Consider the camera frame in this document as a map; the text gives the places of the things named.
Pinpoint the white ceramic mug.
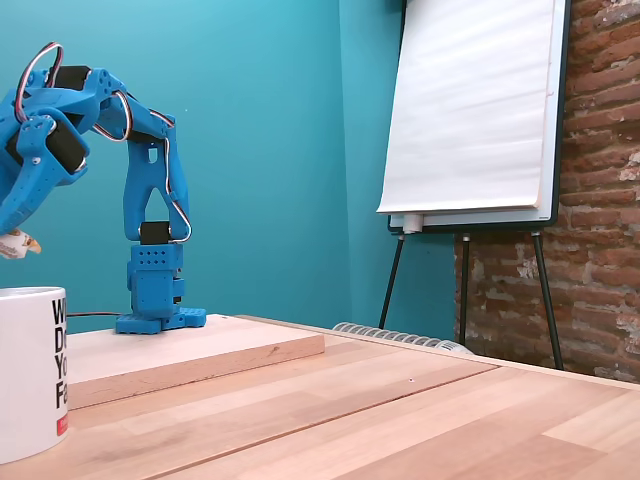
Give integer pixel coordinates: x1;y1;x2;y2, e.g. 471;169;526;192
0;285;70;464

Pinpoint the raised wooden board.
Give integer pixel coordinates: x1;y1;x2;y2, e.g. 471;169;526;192
64;313;327;412

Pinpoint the white radiator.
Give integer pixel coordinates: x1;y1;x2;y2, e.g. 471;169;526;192
331;321;475;357

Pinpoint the white paper pad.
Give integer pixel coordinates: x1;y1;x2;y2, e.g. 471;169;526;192
375;0;559;215

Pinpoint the flip chart easel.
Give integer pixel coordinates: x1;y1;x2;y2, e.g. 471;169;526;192
377;0;574;371

